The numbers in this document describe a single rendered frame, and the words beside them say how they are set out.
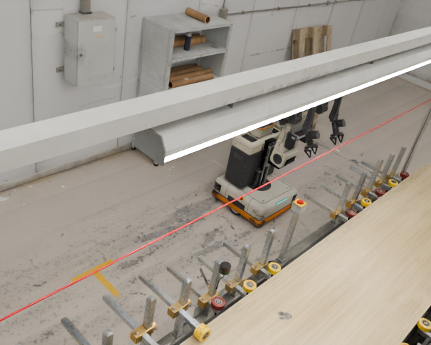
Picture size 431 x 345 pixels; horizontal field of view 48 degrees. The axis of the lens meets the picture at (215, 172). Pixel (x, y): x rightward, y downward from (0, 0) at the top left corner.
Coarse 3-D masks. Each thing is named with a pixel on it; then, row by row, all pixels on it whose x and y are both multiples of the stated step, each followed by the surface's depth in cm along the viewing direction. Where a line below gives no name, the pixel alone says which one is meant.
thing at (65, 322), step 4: (64, 320) 240; (68, 320) 241; (64, 324) 239; (68, 324) 239; (72, 324) 239; (68, 328) 237; (72, 328) 237; (76, 328) 238; (68, 332) 238; (72, 332) 236; (76, 332) 236; (72, 336) 237; (76, 336) 234; (80, 336) 234; (76, 340) 235; (80, 340) 233; (84, 340) 233; (80, 344) 233; (84, 344) 231; (88, 344) 231
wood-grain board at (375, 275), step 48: (336, 240) 342; (384, 240) 352; (288, 288) 294; (336, 288) 301; (384, 288) 309; (192, 336) 253; (240, 336) 258; (288, 336) 264; (336, 336) 269; (384, 336) 276
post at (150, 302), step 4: (148, 296) 234; (152, 296) 234; (148, 300) 233; (152, 300) 233; (156, 300) 235; (148, 304) 235; (152, 304) 234; (148, 308) 236; (152, 308) 236; (144, 312) 240; (148, 312) 237; (152, 312) 238; (144, 316) 241; (148, 316) 238; (152, 316) 240; (144, 320) 242; (148, 320) 240; (152, 320) 242; (144, 324) 243; (148, 324) 242; (152, 324) 245; (148, 328) 244; (140, 344) 253; (144, 344) 250
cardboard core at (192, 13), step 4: (188, 8) 515; (188, 12) 514; (192, 12) 511; (196, 12) 509; (200, 12) 508; (192, 16) 513; (196, 16) 508; (200, 16) 505; (204, 16) 502; (208, 16) 503; (200, 20) 506; (204, 20) 503; (208, 20) 508
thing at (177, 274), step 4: (168, 268) 298; (172, 268) 297; (172, 272) 296; (176, 272) 295; (180, 272) 295; (176, 276) 294; (180, 276) 293; (184, 276) 294; (180, 280) 293; (192, 284) 289; (192, 288) 286; (196, 288) 287; (196, 292) 285; (200, 292) 285; (208, 304) 280; (212, 308) 278; (216, 312) 277
